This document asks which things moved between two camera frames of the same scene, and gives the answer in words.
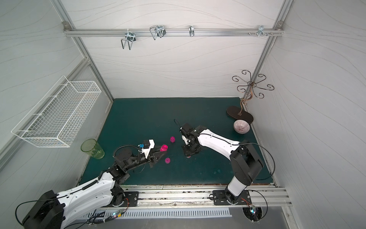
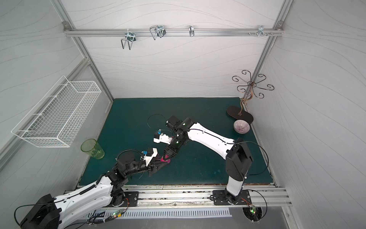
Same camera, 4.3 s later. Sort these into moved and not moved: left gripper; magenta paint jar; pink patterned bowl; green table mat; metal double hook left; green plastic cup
Moved: magenta paint jar; left gripper
Not moved: metal double hook left; green plastic cup; pink patterned bowl; green table mat
